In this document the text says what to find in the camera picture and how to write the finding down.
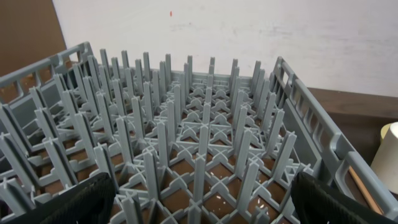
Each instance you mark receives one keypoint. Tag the yellow round plate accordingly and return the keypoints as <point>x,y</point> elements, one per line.
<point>384,131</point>

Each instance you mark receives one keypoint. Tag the white paper cup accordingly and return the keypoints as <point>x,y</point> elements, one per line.
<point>384,163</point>

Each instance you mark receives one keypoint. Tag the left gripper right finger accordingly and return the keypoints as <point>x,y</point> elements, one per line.
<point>316,202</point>

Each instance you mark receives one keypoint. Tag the brown cardboard box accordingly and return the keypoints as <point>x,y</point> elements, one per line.
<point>30,31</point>

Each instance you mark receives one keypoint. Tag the left wooden chopstick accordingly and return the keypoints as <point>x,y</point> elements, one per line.
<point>367,196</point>

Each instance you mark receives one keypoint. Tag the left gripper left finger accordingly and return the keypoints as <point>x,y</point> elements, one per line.
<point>89,202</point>

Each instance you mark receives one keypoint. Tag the grey plastic dish rack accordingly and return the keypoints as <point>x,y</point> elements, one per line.
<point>180,147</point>

